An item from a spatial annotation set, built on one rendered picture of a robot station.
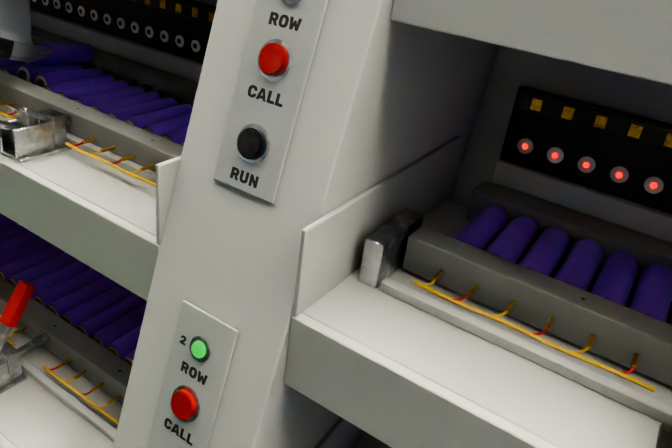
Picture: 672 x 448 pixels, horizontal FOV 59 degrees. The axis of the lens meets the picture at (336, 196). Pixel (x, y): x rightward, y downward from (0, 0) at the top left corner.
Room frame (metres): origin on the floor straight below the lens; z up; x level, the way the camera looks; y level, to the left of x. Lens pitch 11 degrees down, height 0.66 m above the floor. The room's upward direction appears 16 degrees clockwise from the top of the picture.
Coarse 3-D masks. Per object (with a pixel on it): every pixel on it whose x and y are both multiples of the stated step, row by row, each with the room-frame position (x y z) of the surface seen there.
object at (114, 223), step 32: (64, 32) 0.64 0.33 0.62; (96, 32) 0.61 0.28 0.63; (160, 64) 0.57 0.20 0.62; (192, 64) 0.55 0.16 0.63; (0, 160) 0.39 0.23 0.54; (32, 160) 0.40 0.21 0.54; (64, 160) 0.41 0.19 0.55; (96, 160) 0.41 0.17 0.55; (0, 192) 0.40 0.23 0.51; (32, 192) 0.38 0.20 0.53; (64, 192) 0.36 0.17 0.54; (96, 192) 0.37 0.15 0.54; (128, 192) 0.37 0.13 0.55; (160, 192) 0.31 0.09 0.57; (32, 224) 0.39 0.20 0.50; (64, 224) 0.36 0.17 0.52; (96, 224) 0.35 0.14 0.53; (128, 224) 0.34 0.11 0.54; (160, 224) 0.32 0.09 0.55; (96, 256) 0.35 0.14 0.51; (128, 256) 0.34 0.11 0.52; (128, 288) 0.34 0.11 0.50
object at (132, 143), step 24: (0, 72) 0.49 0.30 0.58; (0, 96) 0.48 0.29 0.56; (24, 96) 0.46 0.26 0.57; (48, 96) 0.46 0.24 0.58; (72, 120) 0.43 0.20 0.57; (96, 120) 0.42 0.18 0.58; (120, 120) 0.43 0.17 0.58; (96, 144) 0.42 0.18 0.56; (120, 144) 0.41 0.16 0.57; (144, 144) 0.40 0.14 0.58; (168, 144) 0.40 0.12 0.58; (120, 168) 0.39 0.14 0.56; (144, 168) 0.39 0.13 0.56
